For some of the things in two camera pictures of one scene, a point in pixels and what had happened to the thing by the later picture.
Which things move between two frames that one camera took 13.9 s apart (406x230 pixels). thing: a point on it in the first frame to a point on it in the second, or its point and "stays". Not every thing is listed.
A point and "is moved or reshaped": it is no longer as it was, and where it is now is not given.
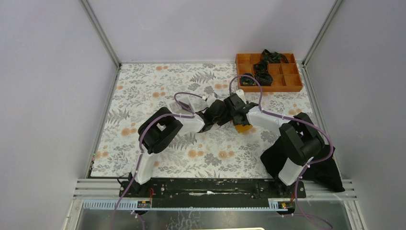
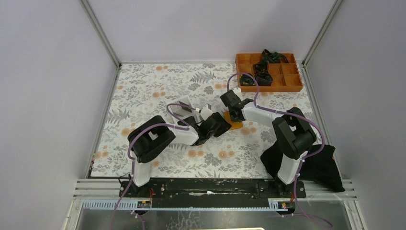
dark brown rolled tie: (264, 78) stays
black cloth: (324, 175) stays
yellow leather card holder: (241, 129) is moved or reshaped
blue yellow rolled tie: (247, 80) stays
